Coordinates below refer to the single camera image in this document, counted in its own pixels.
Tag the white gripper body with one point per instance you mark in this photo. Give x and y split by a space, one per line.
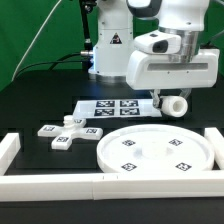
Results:
149 72

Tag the white right fence bar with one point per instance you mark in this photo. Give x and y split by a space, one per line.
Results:
216 139

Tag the white fence bar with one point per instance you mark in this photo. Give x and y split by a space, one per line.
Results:
9 148
102 186
216 139

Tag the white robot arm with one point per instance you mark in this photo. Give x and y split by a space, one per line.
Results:
121 21

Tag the white left fence bar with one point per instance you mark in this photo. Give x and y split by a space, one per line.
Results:
9 148

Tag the white cross-shaped table base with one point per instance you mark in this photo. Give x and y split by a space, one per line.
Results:
72 128

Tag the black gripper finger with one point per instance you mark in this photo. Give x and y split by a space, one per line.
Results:
185 93
157 100

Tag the white marker tag board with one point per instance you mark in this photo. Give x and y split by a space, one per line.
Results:
115 108

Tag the white round table top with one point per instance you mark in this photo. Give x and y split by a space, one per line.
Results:
154 148

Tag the white front fence bar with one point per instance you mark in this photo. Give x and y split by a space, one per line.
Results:
102 186

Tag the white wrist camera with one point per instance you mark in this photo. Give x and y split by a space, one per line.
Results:
157 42

